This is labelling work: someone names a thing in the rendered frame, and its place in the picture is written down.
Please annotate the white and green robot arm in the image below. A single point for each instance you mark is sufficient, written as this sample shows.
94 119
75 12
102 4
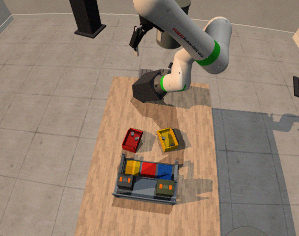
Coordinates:
208 47

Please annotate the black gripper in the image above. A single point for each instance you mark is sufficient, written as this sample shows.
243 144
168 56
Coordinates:
137 35

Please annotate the red bin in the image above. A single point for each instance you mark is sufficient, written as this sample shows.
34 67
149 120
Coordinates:
129 142

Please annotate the yellow bin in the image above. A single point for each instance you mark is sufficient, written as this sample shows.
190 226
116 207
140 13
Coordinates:
170 139

